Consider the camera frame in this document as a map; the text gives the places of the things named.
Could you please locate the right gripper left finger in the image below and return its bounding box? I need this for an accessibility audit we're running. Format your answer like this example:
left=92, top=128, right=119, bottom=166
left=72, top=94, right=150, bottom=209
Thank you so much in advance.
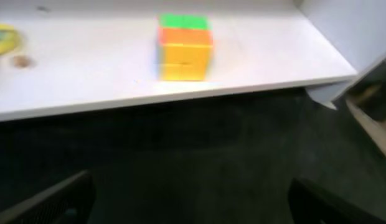
left=0, top=169, right=97, bottom=224

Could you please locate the yellow rattle drum toy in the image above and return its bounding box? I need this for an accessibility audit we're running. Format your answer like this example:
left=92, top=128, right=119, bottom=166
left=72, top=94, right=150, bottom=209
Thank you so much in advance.
left=0, top=23, right=37, bottom=69

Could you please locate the white shelf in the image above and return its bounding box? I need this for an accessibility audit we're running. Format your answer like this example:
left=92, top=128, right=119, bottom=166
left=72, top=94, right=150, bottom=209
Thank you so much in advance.
left=0, top=0, right=386, bottom=123

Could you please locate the many-coloured puzzle cube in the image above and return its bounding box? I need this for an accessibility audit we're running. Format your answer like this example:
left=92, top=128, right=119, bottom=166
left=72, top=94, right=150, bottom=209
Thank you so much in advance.
left=156, top=12, right=214, bottom=82

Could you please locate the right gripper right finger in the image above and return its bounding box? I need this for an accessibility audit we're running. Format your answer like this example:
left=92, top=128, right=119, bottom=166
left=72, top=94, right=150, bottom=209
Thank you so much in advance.
left=288, top=177, right=386, bottom=224

